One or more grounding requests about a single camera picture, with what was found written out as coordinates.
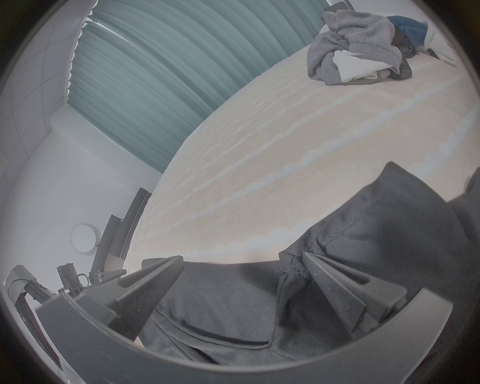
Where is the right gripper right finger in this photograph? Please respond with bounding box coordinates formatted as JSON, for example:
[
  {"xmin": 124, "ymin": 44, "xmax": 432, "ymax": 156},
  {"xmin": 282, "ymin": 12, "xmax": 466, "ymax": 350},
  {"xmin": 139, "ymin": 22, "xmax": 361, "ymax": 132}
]
[{"xmin": 302, "ymin": 251, "xmax": 409, "ymax": 335}]

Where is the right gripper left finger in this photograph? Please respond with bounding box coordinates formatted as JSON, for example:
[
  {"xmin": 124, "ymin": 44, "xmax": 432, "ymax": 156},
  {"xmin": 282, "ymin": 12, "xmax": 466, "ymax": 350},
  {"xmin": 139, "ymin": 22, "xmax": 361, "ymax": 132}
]
[{"xmin": 77, "ymin": 255, "xmax": 185, "ymax": 343}]

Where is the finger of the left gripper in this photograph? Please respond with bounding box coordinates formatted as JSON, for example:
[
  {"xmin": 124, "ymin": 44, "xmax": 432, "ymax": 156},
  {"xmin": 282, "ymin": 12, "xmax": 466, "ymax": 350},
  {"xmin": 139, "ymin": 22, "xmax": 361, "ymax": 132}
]
[{"xmin": 98, "ymin": 268, "xmax": 127, "ymax": 283}]

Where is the black T-shirt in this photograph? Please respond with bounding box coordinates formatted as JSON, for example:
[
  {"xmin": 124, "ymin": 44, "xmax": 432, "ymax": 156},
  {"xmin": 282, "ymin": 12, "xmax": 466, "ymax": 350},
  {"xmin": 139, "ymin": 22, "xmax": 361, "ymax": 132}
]
[{"xmin": 140, "ymin": 161, "xmax": 480, "ymax": 366}]

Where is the bed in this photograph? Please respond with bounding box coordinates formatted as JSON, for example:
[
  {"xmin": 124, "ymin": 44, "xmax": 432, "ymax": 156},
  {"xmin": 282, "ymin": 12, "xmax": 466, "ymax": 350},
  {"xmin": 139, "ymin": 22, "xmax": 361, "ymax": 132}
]
[{"xmin": 124, "ymin": 22, "xmax": 480, "ymax": 271}]

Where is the pile of clothes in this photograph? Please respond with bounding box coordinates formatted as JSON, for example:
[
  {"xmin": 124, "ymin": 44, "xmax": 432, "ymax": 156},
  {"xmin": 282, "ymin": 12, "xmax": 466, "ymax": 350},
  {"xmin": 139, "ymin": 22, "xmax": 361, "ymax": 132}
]
[{"xmin": 307, "ymin": 9, "xmax": 460, "ymax": 85}]

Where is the blue-green curtain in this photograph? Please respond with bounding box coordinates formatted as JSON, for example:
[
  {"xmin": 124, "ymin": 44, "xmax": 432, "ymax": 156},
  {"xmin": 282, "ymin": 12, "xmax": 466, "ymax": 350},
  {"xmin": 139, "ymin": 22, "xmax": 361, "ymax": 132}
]
[{"xmin": 65, "ymin": 0, "xmax": 338, "ymax": 175}]

